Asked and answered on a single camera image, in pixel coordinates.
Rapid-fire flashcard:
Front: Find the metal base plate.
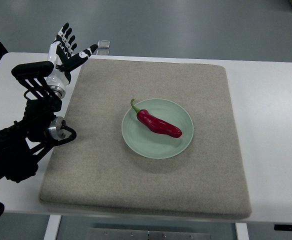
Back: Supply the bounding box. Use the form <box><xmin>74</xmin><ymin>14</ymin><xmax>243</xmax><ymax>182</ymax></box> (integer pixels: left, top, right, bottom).
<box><xmin>85</xmin><ymin>228</ymin><xmax>211</xmax><ymax>240</ymax></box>

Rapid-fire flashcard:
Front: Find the white table leg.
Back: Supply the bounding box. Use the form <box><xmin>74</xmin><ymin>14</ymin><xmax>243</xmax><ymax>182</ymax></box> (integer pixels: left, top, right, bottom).
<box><xmin>235</xmin><ymin>223</ymin><xmax>250</xmax><ymax>240</ymax></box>
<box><xmin>43</xmin><ymin>215</ymin><xmax>62</xmax><ymax>240</ymax></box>

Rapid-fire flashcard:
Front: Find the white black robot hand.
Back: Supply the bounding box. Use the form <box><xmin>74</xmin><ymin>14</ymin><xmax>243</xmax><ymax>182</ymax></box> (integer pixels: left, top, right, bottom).
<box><xmin>46</xmin><ymin>22</ymin><xmax>98</xmax><ymax>94</ymax></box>

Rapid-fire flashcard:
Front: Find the white left table leg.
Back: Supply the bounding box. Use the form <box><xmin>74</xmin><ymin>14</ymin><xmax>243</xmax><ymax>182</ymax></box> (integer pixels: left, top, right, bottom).
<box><xmin>43</xmin><ymin>215</ymin><xmax>62</xmax><ymax>240</ymax></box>

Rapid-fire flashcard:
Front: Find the beige felt mat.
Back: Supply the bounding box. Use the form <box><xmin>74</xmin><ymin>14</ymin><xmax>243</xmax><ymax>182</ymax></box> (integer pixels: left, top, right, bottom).
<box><xmin>39</xmin><ymin>59</ymin><xmax>252</xmax><ymax>219</ymax></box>

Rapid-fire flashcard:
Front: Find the red pepper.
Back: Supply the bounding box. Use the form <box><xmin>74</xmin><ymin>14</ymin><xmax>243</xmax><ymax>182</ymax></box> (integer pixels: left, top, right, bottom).
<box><xmin>130</xmin><ymin>98</ymin><xmax>183</xmax><ymax>138</ymax></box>

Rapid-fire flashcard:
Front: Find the white right table leg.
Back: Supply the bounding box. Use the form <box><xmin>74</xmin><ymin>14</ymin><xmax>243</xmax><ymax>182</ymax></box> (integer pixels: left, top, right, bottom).
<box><xmin>235</xmin><ymin>223</ymin><xmax>250</xmax><ymax>240</ymax></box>

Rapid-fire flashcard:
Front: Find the clear floor socket cover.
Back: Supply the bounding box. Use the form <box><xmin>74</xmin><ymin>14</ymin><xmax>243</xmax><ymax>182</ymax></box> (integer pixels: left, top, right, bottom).
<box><xmin>97</xmin><ymin>40</ymin><xmax>111</xmax><ymax>49</ymax></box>

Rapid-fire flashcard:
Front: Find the black table control panel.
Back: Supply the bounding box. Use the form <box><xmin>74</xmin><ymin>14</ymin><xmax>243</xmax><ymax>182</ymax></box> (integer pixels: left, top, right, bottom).
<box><xmin>274</xmin><ymin>224</ymin><xmax>292</xmax><ymax>232</ymax></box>

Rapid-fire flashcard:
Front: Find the pale green plate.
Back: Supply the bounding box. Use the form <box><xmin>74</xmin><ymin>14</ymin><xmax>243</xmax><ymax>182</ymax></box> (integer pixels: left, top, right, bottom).
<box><xmin>121</xmin><ymin>98</ymin><xmax>194</xmax><ymax>159</ymax></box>

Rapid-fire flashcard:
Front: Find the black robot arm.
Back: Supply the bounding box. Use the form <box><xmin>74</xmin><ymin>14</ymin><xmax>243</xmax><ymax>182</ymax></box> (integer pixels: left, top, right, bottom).
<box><xmin>0</xmin><ymin>61</ymin><xmax>77</xmax><ymax>183</ymax></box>

